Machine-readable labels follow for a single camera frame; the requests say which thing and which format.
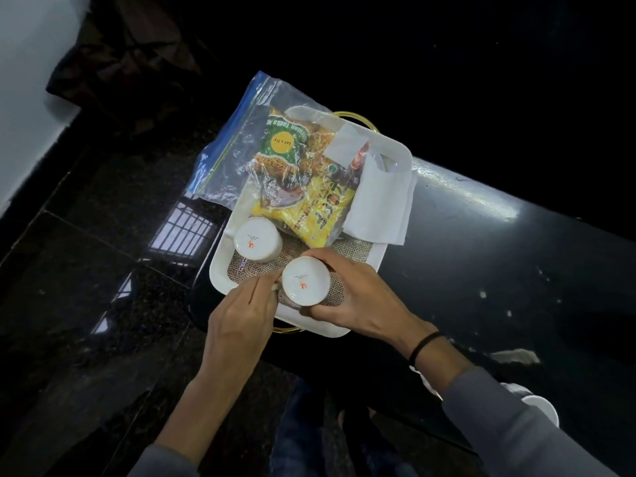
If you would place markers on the yellow snack packet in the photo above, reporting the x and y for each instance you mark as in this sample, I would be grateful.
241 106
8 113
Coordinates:
318 218

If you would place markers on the person's right hand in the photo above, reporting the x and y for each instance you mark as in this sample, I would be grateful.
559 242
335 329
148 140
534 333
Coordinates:
367 303

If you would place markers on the person's right leg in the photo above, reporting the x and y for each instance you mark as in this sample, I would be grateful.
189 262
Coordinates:
377 452

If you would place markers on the brown cloth bag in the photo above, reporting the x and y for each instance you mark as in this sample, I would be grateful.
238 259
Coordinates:
124 54

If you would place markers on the black wrist band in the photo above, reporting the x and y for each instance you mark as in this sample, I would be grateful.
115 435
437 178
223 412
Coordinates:
425 345

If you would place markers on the person's left forearm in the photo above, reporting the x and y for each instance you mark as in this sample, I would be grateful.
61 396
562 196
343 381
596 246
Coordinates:
199 417

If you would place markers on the black table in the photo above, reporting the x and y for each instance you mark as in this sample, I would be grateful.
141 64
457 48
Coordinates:
497 253

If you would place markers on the green snack packet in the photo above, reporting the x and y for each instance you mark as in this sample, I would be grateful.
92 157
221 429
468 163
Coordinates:
283 144

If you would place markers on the white cup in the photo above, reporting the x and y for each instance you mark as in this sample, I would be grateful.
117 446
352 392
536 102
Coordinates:
430 384
257 239
305 280
541 407

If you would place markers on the person's left hand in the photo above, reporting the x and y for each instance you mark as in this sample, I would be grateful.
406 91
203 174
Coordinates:
238 327

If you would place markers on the clear zip bag blue strip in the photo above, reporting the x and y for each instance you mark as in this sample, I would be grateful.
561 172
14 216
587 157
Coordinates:
223 163

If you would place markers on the person's right forearm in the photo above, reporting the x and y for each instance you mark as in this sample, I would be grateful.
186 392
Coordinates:
497 422

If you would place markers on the white paper napkin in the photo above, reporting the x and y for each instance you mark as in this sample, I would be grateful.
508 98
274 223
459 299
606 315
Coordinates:
377 208

